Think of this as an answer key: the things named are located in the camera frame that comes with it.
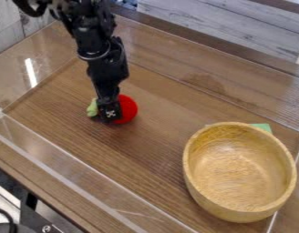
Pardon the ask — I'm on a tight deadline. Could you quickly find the black cable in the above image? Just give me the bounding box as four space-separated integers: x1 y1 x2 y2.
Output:
0 208 20 233

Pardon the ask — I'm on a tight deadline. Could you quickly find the wooden bowl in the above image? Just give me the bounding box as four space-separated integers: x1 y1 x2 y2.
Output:
183 122 296 223

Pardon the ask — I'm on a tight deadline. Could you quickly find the green sticky note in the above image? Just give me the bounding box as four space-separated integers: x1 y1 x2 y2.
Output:
251 124 272 134

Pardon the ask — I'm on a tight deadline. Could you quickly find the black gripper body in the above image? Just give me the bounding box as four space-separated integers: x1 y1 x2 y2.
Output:
80 36 129 102

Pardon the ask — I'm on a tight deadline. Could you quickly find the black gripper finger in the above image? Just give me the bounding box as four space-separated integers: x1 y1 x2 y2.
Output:
97 97 123 123

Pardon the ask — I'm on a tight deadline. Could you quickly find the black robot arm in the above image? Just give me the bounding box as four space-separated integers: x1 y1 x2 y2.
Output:
12 0 129 123

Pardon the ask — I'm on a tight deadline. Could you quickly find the clear acrylic tray wall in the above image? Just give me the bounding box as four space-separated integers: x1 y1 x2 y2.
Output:
0 108 197 233

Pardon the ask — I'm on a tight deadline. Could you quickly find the red plush strawberry toy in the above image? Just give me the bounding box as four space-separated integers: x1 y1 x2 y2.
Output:
86 95 139 124

